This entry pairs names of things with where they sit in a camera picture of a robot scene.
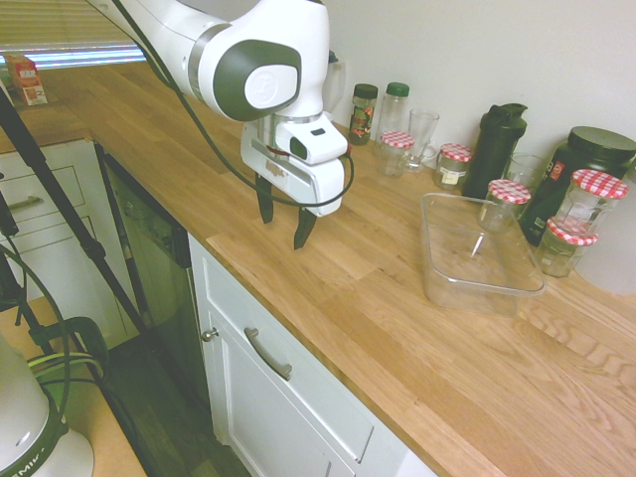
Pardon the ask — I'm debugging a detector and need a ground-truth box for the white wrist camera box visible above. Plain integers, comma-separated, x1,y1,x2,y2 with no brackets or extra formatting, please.
274,117,350,166

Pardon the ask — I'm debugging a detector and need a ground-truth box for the green cable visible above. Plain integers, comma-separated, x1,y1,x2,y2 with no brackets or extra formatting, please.
0,242,108,398

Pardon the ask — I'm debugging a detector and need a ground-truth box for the gingham lid jar paper label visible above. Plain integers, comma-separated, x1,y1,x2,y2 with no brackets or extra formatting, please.
433,142,474,192

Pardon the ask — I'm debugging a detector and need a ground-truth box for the silver drawer pull handle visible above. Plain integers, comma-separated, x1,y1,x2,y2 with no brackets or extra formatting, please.
242,326,294,383

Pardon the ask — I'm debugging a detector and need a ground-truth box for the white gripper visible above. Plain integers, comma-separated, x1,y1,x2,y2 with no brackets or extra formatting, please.
239,121,348,251

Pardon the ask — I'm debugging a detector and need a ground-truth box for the spice jar dark lid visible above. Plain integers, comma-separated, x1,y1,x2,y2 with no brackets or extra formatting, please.
348,82,380,147

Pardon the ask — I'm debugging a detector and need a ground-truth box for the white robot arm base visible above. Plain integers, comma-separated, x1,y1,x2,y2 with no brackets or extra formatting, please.
0,327,95,477

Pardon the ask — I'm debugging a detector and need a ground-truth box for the faceted gingham lid glass jar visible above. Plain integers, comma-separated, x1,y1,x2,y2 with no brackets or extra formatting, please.
534,217,599,279

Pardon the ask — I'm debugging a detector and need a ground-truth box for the dark dishwasher front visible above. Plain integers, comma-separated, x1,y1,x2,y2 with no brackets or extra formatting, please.
93,141,213,403

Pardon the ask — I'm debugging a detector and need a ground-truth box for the window blind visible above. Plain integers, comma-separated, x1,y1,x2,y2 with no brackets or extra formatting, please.
0,0,146,53

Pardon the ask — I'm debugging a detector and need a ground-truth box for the tall gingham lid glass jar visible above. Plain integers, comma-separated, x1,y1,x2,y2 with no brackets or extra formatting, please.
553,168,630,239

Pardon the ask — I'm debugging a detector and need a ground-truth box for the clear blender pitcher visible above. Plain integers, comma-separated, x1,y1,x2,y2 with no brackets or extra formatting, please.
323,49,347,124

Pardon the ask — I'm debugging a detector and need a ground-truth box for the clear bottle green lid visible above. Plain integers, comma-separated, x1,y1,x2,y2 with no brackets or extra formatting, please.
378,81,411,146

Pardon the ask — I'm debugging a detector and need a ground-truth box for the brushed drawer bar handle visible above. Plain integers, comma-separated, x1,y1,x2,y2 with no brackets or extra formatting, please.
5,195,46,212

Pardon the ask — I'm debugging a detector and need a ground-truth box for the clear rectangular plastic container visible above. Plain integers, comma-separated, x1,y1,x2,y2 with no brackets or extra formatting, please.
419,192,548,320

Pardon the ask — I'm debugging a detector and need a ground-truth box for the black protein powder tub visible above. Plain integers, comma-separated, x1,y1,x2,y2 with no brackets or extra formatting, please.
520,125,636,248

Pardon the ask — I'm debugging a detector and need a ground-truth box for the gingham lid jar with tape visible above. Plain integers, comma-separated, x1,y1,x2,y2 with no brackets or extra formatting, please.
477,178,533,236

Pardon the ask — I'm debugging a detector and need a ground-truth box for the black shaker bottle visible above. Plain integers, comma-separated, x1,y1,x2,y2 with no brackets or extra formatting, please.
460,102,530,202

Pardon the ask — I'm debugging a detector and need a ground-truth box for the small empty gingham lid jar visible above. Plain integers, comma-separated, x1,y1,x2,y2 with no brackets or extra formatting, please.
374,129,416,179

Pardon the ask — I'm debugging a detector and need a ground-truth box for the clear glass mug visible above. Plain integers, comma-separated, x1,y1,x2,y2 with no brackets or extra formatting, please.
402,107,442,174

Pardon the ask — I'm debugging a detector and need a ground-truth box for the black camera tripod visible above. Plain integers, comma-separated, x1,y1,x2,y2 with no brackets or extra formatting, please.
0,81,156,355

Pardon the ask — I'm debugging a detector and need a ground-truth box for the clear drinking glass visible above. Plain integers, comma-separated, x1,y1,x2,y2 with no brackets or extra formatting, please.
505,152,549,201

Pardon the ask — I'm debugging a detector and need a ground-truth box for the white counter cabinet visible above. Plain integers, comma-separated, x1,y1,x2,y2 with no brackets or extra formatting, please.
187,233,441,477

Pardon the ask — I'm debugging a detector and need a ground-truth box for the orange carton box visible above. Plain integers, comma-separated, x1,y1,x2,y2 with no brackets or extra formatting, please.
3,54,49,107

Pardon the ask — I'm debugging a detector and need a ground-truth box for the white drawer cabinet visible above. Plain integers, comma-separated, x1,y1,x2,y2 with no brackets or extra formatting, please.
0,137,143,352

